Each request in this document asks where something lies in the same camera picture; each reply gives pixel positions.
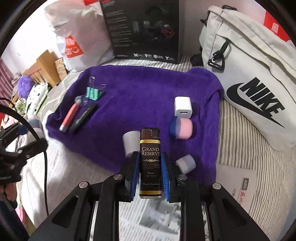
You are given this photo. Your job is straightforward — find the newspaper sheet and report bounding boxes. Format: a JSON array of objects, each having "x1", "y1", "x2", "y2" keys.
[{"x1": 87, "y1": 162, "x2": 258, "y2": 241}]

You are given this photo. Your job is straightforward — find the teal binder clip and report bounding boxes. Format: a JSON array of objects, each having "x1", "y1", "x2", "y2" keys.
[{"x1": 86, "y1": 76, "x2": 107, "y2": 101}]

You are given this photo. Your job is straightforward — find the person's left hand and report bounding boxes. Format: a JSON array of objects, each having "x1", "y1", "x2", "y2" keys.
[{"x1": 0, "y1": 182, "x2": 18, "y2": 209}]

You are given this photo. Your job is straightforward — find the black cable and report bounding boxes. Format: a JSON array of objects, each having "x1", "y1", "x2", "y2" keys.
[{"x1": 0, "y1": 97, "x2": 50, "y2": 216}]

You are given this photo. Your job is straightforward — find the white tape roll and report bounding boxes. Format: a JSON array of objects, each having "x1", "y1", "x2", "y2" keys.
[{"x1": 122, "y1": 131, "x2": 140, "y2": 158}]

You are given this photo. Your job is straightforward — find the white USB charger cube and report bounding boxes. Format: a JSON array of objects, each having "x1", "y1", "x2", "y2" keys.
[{"x1": 174, "y1": 96, "x2": 193, "y2": 118}]

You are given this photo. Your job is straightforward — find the white spotted pillow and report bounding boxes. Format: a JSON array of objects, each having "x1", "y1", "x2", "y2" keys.
[{"x1": 26, "y1": 82, "x2": 52, "y2": 118}]

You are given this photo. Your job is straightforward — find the purple towel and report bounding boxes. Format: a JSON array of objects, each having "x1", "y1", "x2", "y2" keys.
[{"x1": 46, "y1": 65, "x2": 223, "y2": 185}]

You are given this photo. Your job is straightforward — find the black headphone box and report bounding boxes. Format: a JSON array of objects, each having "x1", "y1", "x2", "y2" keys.
[{"x1": 100, "y1": 0, "x2": 181, "y2": 64}]

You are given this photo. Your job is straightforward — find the purple plush toy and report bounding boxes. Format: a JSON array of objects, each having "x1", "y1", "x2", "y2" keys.
[{"x1": 18, "y1": 75, "x2": 35, "y2": 99}]

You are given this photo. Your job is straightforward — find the red white paper bag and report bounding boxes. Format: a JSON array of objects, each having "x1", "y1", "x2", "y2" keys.
[{"x1": 263, "y1": 11, "x2": 295, "y2": 48}]

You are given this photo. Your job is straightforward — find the red gold gift bag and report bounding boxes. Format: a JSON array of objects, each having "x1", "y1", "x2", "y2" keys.
[{"x1": 83, "y1": 0, "x2": 100, "y2": 6}]

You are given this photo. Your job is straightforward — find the brown Grand Reserve lighter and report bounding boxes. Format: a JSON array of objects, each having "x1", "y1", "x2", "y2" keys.
[{"x1": 139, "y1": 128, "x2": 162, "y2": 199}]

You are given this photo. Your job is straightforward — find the white Nike waist bag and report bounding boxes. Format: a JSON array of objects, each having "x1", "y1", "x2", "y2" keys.
[{"x1": 200, "y1": 6, "x2": 295, "y2": 150}]

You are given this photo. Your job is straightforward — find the white Miniso plastic bag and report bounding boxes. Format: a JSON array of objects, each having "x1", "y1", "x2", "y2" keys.
[{"x1": 45, "y1": 1, "x2": 114, "y2": 71}]

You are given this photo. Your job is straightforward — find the red pen clear cap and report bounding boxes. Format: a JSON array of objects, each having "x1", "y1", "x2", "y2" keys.
[{"x1": 59, "y1": 95, "x2": 88, "y2": 133}]

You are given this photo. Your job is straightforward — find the wooden headboard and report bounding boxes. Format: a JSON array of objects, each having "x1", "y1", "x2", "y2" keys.
[{"x1": 23, "y1": 50, "x2": 61, "y2": 87}]

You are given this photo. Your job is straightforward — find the small white USB light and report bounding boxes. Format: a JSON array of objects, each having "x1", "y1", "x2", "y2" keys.
[{"x1": 175, "y1": 155, "x2": 196, "y2": 175}]

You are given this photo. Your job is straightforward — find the black lipstick tube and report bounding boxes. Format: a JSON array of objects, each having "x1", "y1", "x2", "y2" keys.
[{"x1": 69, "y1": 103, "x2": 98, "y2": 133}]

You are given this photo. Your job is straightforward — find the brown patterned book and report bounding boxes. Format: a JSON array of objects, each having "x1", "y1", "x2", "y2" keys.
[{"x1": 55, "y1": 58, "x2": 69, "y2": 81}]

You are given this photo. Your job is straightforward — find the pink and blue small case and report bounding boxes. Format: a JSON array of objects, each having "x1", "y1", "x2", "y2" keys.
[{"x1": 170, "y1": 116, "x2": 193, "y2": 140}]

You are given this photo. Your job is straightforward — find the blue bottle white caps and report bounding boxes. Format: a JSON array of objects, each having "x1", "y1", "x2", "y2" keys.
[{"x1": 18, "y1": 115, "x2": 45, "y2": 144}]

